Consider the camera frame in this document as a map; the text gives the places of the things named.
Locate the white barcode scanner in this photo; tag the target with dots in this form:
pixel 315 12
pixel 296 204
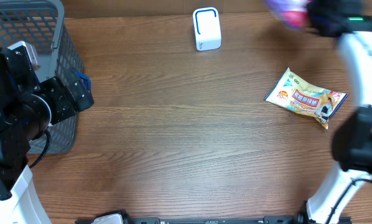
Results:
pixel 206 23

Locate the purple sanitary pad pack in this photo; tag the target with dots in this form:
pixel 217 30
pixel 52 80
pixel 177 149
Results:
pixel 293 13

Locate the colourful wet wipes pack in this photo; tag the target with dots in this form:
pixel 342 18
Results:
pixel 295 94

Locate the grey plastic mesh basket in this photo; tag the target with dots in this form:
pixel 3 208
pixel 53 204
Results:
pixel 41 24

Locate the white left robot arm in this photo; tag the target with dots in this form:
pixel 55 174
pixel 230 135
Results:
pixel 27 108

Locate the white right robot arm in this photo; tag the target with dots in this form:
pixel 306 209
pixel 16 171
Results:
pixel 352 141

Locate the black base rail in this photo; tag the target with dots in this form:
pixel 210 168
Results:
pixel 122 216

